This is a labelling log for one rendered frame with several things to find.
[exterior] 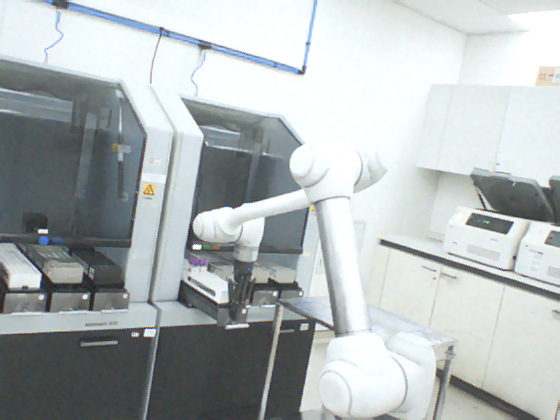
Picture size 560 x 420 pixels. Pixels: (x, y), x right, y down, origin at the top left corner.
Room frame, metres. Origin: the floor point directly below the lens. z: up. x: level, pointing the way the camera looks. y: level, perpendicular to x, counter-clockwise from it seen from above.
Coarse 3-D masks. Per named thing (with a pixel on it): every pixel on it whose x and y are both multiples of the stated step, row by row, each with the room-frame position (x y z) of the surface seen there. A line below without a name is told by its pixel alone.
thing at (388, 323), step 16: (288, 304) 2.26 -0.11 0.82; (304, 304) 2.30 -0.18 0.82; (320, 304) 2.35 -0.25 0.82; (368, 304) 2.50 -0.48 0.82; (320, 320) 2.12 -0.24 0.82; (384, 320) 2.27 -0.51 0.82; (400, 320) 2.31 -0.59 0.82; (272, 336) 2.30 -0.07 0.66; (384, 336) 2.05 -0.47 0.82; (432, 336) 2.16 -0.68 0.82; (448, 336) 2.20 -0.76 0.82; (272, 352) 2.30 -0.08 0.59; (448, 352) 2.12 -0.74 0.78; (272, 368) 2.31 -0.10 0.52; (448, 368) 2.16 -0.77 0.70; (448, 384) 2.17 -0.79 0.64; (256, 416) 2.31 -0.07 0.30; (288, 416) 2.40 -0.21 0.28; (304, 416) 2.43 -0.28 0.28; (320, 416) 2.46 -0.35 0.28
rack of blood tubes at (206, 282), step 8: (192, 272) 2.32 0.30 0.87; (200, 272) 2.35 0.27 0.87; (184, 280) 2.34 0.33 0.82; (192, 280) 2.34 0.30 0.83; (200, 280) 2.24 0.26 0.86; (208, 280) 2.24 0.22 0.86; (216, 280) 2.26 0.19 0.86; (200, 288) 2.30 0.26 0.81; (208, 288) 2.32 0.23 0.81; (216, 288) 2.14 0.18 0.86; (224, 288) 2.16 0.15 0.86; (216, 296) 2.13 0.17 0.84; (224, 296) 2.13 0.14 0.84
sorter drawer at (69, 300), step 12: (48, 288) 1.95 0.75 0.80; (60, 288) 1.94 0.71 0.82; (72, 288) 1.97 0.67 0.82; (84, 288) 1.99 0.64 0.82; (48, 300) 1.93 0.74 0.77; (60, 300) 1.92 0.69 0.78; (72, 300) 1.95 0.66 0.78; (84, 300) 1.97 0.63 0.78; (60, 312) 1.88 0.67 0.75; (72, 312) 1.91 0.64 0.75; (84, 312) 1.93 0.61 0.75
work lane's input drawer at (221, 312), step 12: (180, 288) 2.32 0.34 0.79; (192, 288) 2.27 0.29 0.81; (192, 300) 2.24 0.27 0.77; (204, 300) 2.16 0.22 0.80; (204, 312) 2.15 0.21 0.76; (216, 312) 2.09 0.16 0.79; (228, 312) 2.10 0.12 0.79; (240, 312) 2.14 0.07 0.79; (228, 324) 2.11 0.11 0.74; (240, 324) 2.14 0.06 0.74
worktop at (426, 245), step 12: (396, 240) 4.45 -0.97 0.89; (408, 240) 4.55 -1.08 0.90; (420, 240) 4.70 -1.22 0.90; (432, 240) 4.86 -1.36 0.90; (432, 252) 4.17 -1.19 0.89; (444, 252) 4.18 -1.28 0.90; (468, 264) 3.92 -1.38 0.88; (480, 264) 3.87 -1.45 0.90; (504, 276) 3.69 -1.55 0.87; (516, 276) 3.63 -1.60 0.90; (528, 276) 3.70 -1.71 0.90; (552, 288) 3.43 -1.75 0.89
